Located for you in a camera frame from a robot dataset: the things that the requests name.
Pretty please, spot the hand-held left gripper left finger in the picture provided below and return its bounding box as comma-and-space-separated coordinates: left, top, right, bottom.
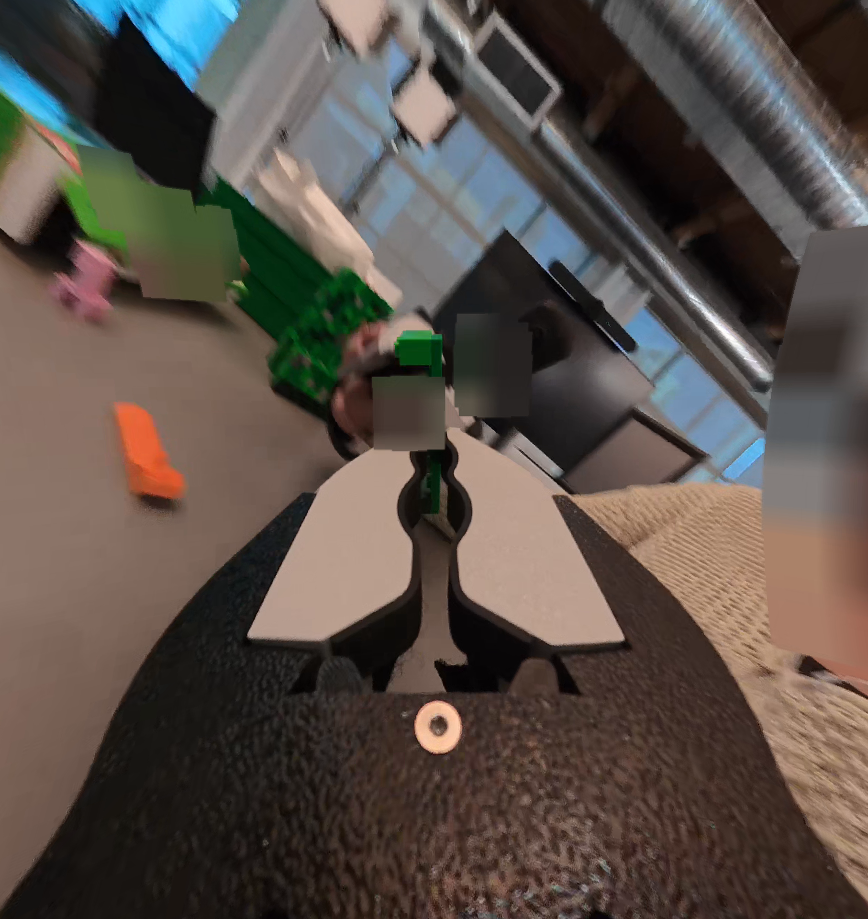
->
246, 451, 426, 690

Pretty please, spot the green plastic crate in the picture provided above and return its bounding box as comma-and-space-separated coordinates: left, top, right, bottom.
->
204, 179, 334, 342

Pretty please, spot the silver ceiling pipe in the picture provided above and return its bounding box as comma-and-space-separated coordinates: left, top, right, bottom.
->
434, 0, 774, 392

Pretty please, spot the grey screen panel black frame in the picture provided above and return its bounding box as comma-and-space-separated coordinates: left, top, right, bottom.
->
559, 408, 709, 496

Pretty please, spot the black foam board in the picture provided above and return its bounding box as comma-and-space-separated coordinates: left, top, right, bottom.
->
93, 14, 216, 191

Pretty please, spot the studio light panel on stand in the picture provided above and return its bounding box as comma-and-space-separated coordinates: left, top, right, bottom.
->
393, 66, 456, 146
319, 0, 392, 57

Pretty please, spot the white paper bag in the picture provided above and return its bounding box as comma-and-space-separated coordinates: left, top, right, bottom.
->
251, 147, 378, 288

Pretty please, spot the person's right hand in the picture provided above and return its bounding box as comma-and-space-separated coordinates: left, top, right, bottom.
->
328, 323, 406, 446

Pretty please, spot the green lego creeper figure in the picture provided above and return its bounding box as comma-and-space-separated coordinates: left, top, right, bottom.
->
267, 269, 395, 417

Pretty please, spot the orange lego brick separator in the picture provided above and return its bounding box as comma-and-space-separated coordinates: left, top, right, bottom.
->
113, 402, 187, 501

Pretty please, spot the pink lego pig figure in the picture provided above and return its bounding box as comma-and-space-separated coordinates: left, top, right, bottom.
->
52, 240, 119, 324

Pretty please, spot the black webcam bar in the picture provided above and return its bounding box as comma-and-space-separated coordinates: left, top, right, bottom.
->
549, 260, 637, 353

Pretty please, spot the person's torso in knit sweater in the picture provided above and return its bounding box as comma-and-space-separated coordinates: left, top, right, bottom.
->
692, 610, 868, 919

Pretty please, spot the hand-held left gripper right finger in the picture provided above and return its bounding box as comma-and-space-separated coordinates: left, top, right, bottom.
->
445, 428, 626, 690

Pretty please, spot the silver ribbed ceiling duct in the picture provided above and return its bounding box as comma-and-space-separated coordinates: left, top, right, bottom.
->
599, 0, 868, 238

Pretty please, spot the long narrow green lego plate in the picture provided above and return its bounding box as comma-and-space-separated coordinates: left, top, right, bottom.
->
394, 332, 451, 515

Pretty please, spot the large black tv screen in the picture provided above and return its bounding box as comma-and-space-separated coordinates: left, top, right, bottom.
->
434, 230, 654, 471

